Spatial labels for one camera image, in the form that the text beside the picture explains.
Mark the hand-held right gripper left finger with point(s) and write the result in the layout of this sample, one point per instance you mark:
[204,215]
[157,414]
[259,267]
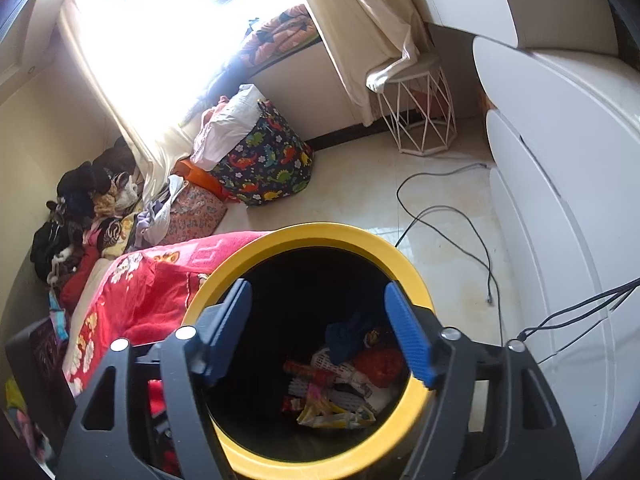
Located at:
[232,330]

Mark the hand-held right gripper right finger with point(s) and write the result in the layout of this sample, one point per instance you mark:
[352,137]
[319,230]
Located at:
[407,335]

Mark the red plastic bag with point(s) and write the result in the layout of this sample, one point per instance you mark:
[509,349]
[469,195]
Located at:
[380,365]

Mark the red snack wrapper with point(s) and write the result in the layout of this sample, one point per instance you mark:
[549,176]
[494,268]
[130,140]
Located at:
[305,370]

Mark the white foam net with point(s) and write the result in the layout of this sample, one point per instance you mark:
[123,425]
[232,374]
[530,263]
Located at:
[325,360]

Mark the red white wrapper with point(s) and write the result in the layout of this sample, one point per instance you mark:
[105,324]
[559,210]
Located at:
[292,402]

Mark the yellow-rimmed black trash bin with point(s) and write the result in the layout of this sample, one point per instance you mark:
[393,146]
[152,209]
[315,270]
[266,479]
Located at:
[300,235]

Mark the yellow pink snack wrapper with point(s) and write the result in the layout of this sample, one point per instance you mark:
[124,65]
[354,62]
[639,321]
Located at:
[325,417]

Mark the red floral blanket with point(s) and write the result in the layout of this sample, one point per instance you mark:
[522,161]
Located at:
[150,290]

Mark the pink floral bag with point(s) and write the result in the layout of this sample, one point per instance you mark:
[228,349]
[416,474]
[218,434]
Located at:
[195,215]

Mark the white lilac clothes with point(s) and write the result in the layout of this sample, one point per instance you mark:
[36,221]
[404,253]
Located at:
[155,220]

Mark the bed with beige sheet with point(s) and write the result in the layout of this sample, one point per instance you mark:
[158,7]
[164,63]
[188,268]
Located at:
[87,300]

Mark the yellow brown patterned cloth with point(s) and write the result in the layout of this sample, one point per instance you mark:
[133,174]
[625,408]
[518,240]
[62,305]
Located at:
[110,235]

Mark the orange bag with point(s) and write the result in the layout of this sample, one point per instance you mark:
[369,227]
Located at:
[200,177]

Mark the red cloth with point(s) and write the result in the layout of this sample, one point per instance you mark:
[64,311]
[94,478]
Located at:
[80,275]

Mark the dinosaur print laundry bag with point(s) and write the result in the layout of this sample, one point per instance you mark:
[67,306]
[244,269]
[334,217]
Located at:
[265,165]

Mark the striped purple blue cloth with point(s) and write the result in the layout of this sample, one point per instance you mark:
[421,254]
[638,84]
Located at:
[57,320]

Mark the orange white fluffy cloth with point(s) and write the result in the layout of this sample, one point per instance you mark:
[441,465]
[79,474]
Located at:
[107,205]

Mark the dark patterned box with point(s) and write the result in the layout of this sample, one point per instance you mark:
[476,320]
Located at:
[40,360]

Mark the sheer cream curtain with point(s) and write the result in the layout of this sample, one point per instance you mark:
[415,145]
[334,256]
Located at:
[150,150]

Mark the white plastic bag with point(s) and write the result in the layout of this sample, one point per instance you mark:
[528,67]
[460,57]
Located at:
[225,130]

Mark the grey padded headboard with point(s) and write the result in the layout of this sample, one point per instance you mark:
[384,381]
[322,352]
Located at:
[25,290]

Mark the pile of dark clothes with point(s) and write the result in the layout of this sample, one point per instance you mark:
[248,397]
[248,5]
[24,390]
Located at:
[75,180]

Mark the orange pink cloth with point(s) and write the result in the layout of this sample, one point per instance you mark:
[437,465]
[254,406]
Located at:
[217,107]

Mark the white rounded drawer cabinet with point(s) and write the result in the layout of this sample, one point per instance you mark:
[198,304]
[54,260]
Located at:
[575,160]

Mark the dark jacket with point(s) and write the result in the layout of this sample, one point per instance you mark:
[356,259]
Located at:
[220,87]

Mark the brown cardboard box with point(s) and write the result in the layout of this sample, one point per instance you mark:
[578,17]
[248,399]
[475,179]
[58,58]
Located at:
[486,101]

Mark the orange patterned quilt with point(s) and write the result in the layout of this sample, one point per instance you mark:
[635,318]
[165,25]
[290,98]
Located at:
[280,35]

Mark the thick cream curtain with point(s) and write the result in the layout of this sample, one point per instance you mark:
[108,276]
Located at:
[360,35]

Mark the white vanity desk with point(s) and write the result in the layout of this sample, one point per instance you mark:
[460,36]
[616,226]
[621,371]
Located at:
[525,5]

